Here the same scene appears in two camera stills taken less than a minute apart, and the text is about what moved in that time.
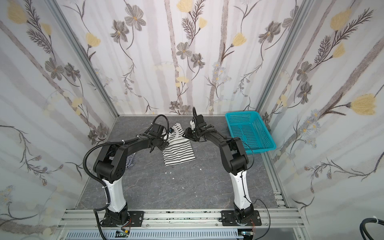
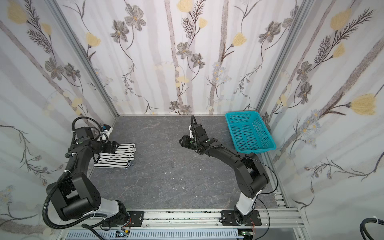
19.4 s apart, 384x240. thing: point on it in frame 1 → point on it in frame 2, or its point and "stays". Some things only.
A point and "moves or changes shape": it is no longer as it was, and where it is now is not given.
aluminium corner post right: x=285 y=56 stays
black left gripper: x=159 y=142 → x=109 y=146
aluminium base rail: x=186 y=218 stays
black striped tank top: x=179 y=150 moves or changes shape
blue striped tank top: x=129 y=160 stays
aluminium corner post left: x=85 y=54 stays
